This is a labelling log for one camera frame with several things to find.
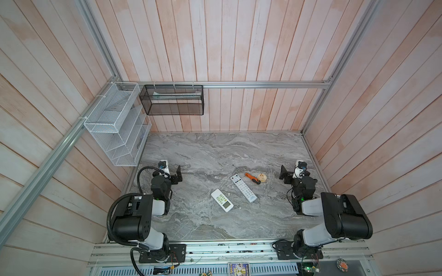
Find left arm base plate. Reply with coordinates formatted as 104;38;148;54
139;244;186;264

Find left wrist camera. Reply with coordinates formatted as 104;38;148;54
158;160;170;177

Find long white TV remote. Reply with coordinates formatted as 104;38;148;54
230;174;257;203

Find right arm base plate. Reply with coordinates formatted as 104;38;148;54
272;240;323;260

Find small beige round toy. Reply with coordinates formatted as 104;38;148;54
257;174;267;183

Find orange handle screwdriver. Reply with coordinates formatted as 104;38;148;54
233;165;261;185

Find colourful card box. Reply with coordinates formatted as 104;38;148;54
229;263;250;276

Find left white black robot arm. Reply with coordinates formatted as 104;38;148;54
106;161;183;262

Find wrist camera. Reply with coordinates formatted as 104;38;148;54
294;160;307;178
158;160;170;177

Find small round orange object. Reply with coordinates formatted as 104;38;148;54
336;258;349;273

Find black mesh basket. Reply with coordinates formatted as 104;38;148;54
139;84;204;116

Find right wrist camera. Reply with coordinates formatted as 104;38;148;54
294;160;307;178

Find white air conditioner remote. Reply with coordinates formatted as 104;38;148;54
211;189;234;212

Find white wire mesh shelf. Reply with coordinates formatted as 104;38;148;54
84;82;152;167

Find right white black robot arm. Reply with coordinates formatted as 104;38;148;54
279;161;373;259

